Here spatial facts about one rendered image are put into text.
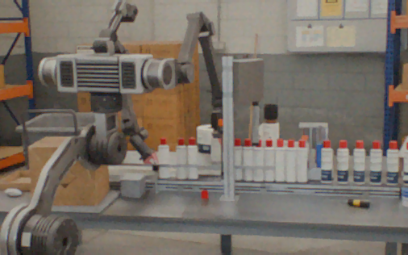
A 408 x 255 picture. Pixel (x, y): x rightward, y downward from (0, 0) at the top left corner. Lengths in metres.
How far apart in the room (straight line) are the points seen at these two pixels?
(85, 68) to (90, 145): 0.32
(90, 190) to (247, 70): 0.89
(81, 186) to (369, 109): 5.00
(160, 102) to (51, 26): 2.81
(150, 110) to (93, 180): 3.77
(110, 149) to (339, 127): 5.13
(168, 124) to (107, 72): 3.99
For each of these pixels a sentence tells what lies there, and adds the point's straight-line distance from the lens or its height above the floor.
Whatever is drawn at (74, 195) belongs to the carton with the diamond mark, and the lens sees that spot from 3.05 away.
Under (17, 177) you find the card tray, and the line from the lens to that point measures 3.72.
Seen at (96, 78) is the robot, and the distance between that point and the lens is 2.77.
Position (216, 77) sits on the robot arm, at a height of 1.39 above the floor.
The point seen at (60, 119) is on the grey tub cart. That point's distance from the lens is 6.27.
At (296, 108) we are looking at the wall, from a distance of 7.73.
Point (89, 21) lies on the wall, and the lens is 8.73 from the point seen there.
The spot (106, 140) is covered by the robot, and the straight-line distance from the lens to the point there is 2.79.
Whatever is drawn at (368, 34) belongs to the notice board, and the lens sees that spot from 7.37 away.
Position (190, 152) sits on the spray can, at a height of 1.02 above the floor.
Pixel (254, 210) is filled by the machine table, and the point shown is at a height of 0.83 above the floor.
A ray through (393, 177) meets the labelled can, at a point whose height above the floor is 0.92.
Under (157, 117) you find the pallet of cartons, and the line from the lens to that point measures 6.71.
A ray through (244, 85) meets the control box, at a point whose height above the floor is 1.36.
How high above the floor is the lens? 1.69
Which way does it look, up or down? 10 degrees down
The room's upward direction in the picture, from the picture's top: 1 degrees counter-clockwise
